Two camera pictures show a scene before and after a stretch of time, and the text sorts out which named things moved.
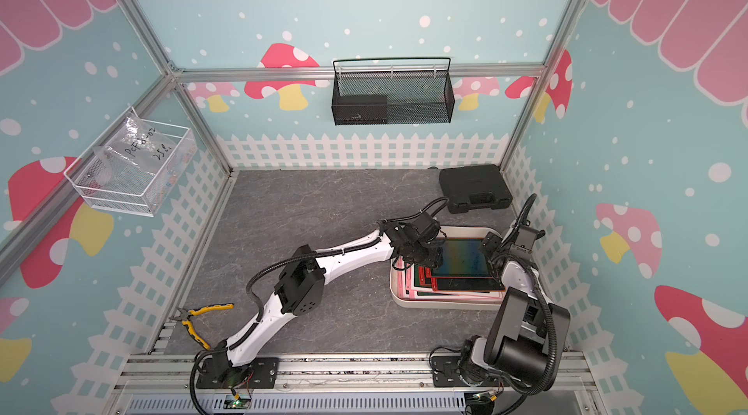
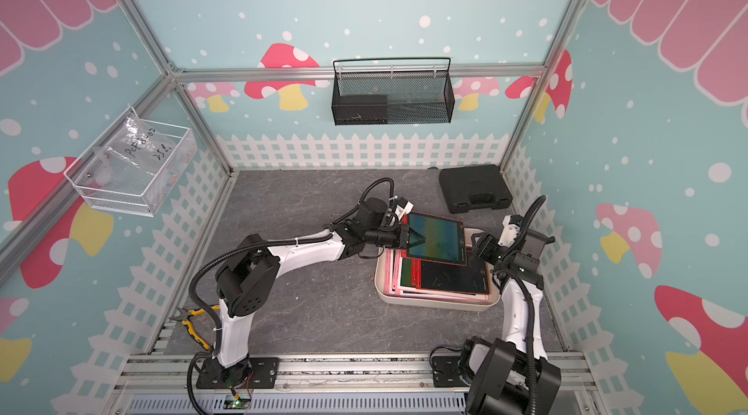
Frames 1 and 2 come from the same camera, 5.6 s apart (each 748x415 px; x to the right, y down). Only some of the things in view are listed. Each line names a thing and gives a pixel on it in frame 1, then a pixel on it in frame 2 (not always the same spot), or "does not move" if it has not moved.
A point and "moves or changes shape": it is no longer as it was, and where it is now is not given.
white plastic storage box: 451,233 moves or changes shape
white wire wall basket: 132,169 does not move
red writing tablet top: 463,258 moves or changes shape
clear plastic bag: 132,143 does not move
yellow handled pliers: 183,316 does not move
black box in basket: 360,110 does not move
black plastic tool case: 481,185 does not move
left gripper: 433,259 -> 402,240
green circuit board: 237,402 does not move
